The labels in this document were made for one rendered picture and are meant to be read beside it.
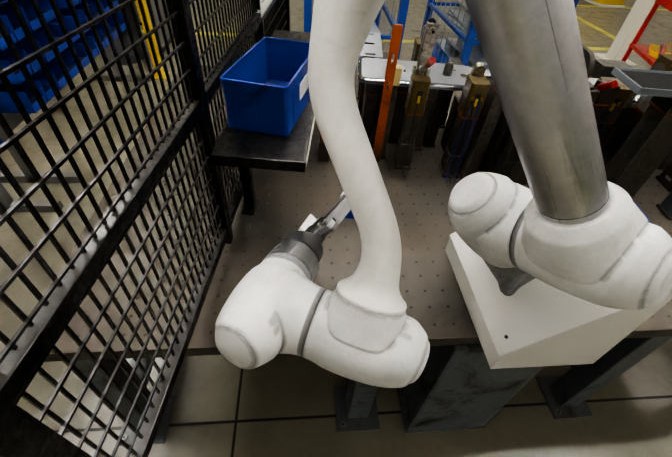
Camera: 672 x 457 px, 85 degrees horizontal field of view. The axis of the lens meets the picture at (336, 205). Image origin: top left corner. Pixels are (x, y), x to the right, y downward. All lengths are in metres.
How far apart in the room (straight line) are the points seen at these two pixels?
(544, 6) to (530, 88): 0.09
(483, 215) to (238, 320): 0.50
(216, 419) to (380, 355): 1.19
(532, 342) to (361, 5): 0.74
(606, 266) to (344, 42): 0.50
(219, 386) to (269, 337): 1.18
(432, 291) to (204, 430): 1.00
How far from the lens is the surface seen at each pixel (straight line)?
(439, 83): 1.39
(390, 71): 1.27
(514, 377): 1.29
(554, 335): 0.92
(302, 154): 0.88
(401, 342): 0.51
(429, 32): 1.24
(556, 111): 0.53
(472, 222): 0.78
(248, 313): 0.51
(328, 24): 0.51
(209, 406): 1.66
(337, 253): 1.08
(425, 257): 1.13
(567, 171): 0.59
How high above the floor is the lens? 1.53
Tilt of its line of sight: 43 degrees down
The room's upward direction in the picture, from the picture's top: 5 degrees clockwise
